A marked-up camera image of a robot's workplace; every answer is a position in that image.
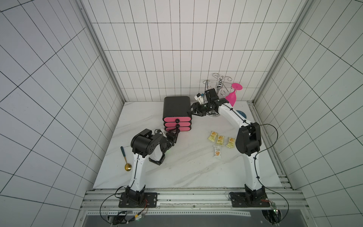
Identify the pink wine glass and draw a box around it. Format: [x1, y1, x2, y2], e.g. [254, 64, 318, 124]
[226, 83, 243, 107]

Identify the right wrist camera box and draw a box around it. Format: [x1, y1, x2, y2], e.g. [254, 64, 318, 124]
[194, 93, 205, 104]

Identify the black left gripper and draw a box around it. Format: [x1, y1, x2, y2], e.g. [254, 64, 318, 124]
[163, 128, 179, 153]

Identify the black drawer cabinet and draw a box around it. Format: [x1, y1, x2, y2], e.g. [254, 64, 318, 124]
[163, 96, 192, 122]

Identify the small blue bowl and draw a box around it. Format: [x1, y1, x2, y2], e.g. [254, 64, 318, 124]
[237, 110, 247, 121]

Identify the pink bottom drawer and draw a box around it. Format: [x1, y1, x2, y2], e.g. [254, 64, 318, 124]
[165, 126, 192, 132]

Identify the gold spoon blue handle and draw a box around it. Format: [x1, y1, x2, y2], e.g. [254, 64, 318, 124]
[120, 146, 132, 172]

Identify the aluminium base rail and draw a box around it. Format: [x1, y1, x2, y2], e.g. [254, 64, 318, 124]
[81, 188, 308, 216]

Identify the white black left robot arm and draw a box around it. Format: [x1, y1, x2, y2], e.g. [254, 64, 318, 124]
[119, 126, 180, 208]

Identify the chrome wine glass rack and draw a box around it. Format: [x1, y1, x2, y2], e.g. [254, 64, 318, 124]
[203, 73, 233, 96]

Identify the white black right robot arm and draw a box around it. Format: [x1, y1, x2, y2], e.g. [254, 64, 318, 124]
[190, 89, 270, 208]

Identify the pink top drawer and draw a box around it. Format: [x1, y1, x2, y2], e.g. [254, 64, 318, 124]
[163, 116, 192, 123]

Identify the pink drawer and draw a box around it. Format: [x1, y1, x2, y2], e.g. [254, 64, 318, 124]
[163, 116, 192, 123]
[164, 121, 192, 128]
[165, 126, 192, 132]

